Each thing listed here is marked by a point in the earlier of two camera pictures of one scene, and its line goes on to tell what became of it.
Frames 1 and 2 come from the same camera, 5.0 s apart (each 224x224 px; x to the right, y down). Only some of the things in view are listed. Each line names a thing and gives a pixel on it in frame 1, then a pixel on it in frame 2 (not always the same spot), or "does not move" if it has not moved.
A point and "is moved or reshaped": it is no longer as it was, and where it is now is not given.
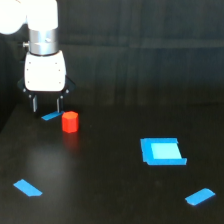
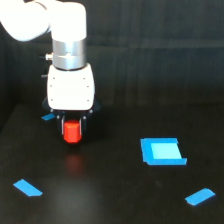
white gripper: (45, 73) to (71, 90)
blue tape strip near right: (200, 196) does not move
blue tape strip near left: (27, 188) does not move
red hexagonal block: (70, 121) is moved or reshaped
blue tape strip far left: (52, 115) does not move
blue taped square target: (161, 151) does not move
